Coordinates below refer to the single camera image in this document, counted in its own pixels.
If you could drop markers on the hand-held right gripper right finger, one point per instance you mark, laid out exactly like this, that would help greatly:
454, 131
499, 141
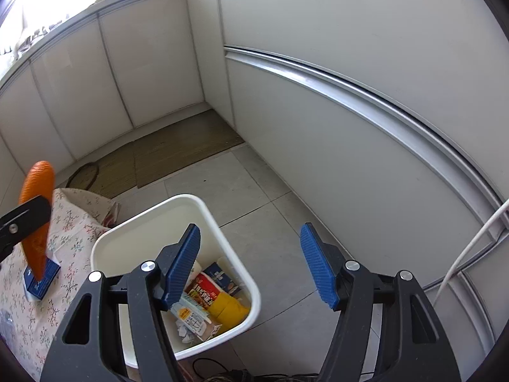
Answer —
318, 262

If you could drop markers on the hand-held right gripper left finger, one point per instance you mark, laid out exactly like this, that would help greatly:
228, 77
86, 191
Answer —
185, 262

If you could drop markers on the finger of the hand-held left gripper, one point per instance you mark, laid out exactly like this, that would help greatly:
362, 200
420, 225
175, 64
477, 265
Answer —
24, 217

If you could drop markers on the red snack packet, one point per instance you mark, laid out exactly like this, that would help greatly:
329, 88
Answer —
204, 290

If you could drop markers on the navy box white flap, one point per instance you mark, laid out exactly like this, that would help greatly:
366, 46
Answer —
220, 276

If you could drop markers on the orange carrot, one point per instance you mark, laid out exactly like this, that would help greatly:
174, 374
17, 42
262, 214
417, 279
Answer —
37, 179

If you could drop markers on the white trash bin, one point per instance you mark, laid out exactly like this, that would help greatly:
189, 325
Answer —
167, 215

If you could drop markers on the light blue carton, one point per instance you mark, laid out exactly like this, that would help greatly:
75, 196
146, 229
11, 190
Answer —
191, 316

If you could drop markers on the yellow packet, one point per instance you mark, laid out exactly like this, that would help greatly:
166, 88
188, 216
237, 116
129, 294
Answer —
226, 306

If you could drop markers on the floral tablecloth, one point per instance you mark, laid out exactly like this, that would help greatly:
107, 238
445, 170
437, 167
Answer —
71, 227

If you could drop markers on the blue box white print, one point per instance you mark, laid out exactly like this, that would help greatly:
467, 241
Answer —
49, 272

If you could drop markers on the brown floor mat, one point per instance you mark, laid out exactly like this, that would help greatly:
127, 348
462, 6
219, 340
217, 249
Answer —
179, 143

